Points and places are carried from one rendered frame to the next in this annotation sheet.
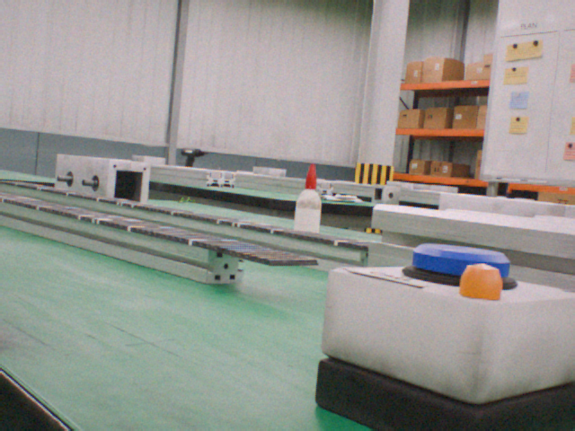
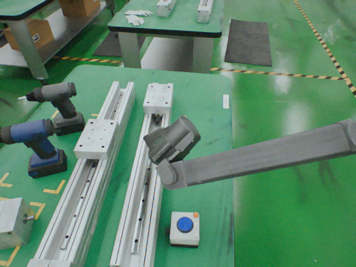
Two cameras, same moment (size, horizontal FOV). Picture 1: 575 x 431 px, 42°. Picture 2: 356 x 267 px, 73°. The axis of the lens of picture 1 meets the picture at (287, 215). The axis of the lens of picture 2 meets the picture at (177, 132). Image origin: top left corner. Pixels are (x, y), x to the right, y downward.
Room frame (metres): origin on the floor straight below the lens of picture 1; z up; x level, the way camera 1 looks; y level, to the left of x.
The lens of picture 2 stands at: (0.54, 0.13, 1.50)
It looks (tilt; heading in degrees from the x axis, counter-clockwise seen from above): 44 degrees down; 226
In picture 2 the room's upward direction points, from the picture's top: straight up
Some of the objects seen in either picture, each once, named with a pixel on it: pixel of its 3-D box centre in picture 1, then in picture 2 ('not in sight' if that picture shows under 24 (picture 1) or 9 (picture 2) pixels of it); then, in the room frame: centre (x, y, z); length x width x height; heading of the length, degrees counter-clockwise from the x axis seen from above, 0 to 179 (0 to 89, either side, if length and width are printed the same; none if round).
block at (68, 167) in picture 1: (82, 180); not in sight; (1.52, 0.42, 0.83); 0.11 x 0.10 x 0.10; 136
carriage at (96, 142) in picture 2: not in sight; (99, 141); (0.33, -0.50, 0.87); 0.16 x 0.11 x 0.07; 43
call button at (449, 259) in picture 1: (459, 270); (184, 224); (0.32, -0.07, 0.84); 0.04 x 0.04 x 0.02
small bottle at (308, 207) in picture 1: (308, 203); not in sight; (1.12, -0.03, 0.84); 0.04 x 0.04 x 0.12
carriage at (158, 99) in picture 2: not in sight; (159, 100); (0.02, -0.53, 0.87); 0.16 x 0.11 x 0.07; 43
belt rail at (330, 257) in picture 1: (128, 215); not in sight; (1.12, 0.24, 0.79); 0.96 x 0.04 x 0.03; 43
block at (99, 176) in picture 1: (108, 184); not in sight; (1.43, 0.34, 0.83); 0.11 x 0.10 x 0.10; 135
